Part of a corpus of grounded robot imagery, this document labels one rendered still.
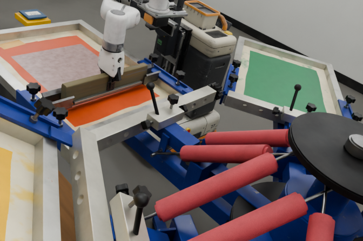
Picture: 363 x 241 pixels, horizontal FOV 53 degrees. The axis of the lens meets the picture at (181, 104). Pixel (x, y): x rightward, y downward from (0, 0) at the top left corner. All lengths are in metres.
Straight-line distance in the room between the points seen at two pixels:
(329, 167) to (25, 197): 0.62
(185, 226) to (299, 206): 0.28
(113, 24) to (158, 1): 0.62
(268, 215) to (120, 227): 0.30
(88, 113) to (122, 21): 0.35
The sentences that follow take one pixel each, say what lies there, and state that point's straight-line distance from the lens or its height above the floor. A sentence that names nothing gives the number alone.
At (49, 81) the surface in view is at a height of 0.96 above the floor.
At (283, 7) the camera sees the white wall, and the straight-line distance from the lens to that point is 5.16.
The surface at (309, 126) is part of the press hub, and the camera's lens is 0.93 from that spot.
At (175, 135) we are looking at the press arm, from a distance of 1.19.
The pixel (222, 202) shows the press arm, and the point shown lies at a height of 0.92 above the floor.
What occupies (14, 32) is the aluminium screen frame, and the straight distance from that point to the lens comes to 1.81.
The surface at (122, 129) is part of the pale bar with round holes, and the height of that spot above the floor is 1.04.
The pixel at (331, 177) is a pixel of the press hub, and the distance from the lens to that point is 0.80.
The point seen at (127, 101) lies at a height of 0.96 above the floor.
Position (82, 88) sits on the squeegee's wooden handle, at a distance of 1.34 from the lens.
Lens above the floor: 1.76
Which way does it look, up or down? 32 degrees down
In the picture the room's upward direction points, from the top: 16 degrees clockwise
